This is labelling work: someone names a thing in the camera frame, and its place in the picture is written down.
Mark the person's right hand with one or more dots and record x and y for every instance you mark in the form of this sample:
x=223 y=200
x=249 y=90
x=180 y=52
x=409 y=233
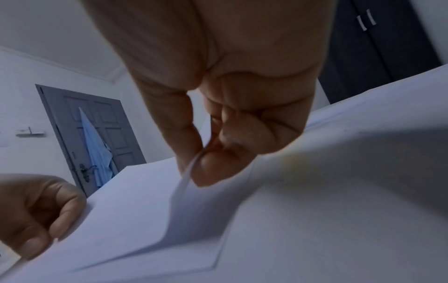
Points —
x=231 y=55

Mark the person's left hand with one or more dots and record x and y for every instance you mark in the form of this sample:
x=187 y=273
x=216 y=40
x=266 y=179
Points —
x=35 y=213

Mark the single white paper sheet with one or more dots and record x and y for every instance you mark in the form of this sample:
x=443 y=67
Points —
x=350 y=232
x=126 y=221

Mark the grey door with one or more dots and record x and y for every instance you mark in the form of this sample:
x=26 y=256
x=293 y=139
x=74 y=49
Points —
x=70 y=138

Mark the blue hanging cloth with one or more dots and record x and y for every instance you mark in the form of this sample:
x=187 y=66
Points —
x=94 y=152

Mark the black wardrobe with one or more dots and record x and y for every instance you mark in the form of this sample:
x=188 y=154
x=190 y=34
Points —
x=385 y=50

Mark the white wall switch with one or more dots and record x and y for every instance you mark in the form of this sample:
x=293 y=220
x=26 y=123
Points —
x=31 y=132

